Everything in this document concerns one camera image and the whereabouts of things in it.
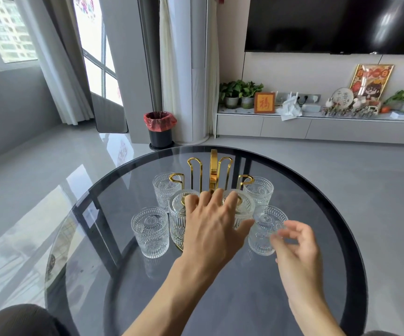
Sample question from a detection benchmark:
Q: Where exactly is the person's left hand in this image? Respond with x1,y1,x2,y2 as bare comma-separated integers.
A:
181,188,255,269

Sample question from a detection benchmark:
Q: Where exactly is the person's right hand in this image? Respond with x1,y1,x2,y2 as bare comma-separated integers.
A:
270,220,324,305

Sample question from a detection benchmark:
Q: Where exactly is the clear embossed drinking glass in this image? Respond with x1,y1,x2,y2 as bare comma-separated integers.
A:
222,190,256,230
169,190,201,247
243,176,274,207
153,172,182,213
131,206,170,259
248,205,289,256

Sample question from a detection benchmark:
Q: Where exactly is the person's left forearm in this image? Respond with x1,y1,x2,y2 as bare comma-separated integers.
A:
123,257,232,336

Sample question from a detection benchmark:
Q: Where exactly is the person's right forearm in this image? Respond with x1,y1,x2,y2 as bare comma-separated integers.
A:
288,294,347,336

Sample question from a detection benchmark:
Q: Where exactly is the gold metal cup rack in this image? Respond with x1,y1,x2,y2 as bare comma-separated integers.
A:
169,149,255,252

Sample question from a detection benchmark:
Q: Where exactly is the black trash bin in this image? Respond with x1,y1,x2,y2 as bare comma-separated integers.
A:
148,126,174,150

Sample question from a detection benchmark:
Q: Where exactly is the red trash bag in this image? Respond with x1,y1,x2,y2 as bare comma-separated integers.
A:
144,111,177,133

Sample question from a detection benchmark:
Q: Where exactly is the red and gold framed picture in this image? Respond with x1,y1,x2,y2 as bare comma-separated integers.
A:
254,92,276,114

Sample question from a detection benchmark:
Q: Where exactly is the green potted plant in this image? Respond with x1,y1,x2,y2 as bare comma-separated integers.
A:
219,80,245,109
240,81,264,109

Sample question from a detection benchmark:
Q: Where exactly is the crumpled white tissue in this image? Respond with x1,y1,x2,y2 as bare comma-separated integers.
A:
280,96,303,121

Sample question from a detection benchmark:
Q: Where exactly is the white television cabinet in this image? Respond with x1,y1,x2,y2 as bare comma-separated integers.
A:
216,108,404,146

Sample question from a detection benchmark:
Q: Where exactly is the white standing air conditioner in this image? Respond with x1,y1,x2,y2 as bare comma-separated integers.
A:
160,0,220,144

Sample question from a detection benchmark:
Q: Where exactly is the row of small figurines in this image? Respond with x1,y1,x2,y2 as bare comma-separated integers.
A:
322,101,382,118

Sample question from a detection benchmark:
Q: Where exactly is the round white plaque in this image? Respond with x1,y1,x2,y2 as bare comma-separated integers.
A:
331,87,354,107

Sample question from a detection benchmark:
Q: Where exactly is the glass balcony door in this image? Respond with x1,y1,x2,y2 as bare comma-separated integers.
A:
72,0,127,133

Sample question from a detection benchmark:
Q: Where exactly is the colourful gold framed picture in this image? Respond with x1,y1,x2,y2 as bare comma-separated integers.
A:
349,64,394,102

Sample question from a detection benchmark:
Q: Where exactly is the grey curtain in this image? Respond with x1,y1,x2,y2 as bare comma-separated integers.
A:
14,0,95,126

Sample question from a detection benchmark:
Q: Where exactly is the black flat screen television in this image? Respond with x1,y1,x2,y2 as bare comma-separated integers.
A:
245,0,404,55

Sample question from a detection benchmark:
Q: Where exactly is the person's left leg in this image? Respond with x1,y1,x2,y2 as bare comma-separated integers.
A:
0,304,70,336

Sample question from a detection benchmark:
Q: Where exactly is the red paper window decoration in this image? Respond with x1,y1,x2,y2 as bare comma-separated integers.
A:
74,0,99,22

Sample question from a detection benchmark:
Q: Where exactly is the white framed window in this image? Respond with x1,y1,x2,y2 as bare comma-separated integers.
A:
0,0,39,68

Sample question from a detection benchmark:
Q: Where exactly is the black metal table frame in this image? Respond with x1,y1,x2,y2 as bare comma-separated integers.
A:
44,145,369,336

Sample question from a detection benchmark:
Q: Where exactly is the white wall socket strip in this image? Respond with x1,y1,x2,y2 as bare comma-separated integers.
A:
275,92,322,105

